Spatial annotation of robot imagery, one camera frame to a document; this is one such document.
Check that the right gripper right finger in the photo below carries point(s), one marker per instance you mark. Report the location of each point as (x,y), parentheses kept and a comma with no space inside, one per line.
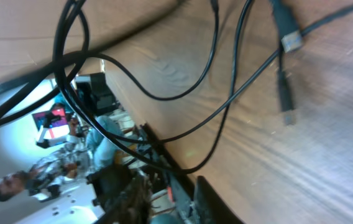
(210,208)

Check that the seated person in background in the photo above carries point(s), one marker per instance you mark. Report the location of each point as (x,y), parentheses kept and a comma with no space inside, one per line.
(49,173)

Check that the red background monitor screen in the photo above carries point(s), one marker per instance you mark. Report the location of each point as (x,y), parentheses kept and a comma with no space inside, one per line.
(51,124)

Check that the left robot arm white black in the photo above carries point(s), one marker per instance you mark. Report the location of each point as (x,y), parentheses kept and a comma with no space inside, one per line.
(75,207)

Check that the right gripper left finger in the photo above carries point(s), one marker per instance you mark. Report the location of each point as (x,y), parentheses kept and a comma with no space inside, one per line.
(132,204)

